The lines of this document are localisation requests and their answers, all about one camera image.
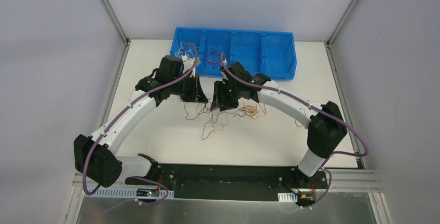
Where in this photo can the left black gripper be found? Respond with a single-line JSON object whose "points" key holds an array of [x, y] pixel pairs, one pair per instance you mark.
{"points": [[191, 89]]}

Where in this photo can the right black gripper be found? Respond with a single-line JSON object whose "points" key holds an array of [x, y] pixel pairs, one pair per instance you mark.
{"points": [[228, 94]]}

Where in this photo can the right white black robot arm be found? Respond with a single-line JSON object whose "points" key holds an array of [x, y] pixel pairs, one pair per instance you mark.
{"points": [[323, 121]]}

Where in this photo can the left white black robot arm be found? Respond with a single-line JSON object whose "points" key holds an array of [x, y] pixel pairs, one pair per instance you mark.
{"points": [[95, 154]]}

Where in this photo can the blue four-compartment plastic bin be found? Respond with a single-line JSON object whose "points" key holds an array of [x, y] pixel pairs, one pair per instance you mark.
{"points": [[270, 53]]}

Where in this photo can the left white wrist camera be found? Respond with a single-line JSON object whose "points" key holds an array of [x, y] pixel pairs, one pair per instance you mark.
{"points": [[188, 63]]}

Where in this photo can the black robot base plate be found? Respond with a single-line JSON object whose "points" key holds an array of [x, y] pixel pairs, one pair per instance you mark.
{"points": [[230, 182]]}

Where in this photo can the right white slotted cable duct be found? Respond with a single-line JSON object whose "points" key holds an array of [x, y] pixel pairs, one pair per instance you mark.
{"points": [[287, 197]]}

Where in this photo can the white slotted cable duct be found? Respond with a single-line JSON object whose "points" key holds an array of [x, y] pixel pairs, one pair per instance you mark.
{"points": [[287, 197], [144, 193]]}

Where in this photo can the left white slotted cable duct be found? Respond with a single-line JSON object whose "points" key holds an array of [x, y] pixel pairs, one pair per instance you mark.
{"points": [[144, 193]]}

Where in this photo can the aluminium frame rail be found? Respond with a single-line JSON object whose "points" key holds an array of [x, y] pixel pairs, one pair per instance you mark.
{"points": [[351, 180]]}

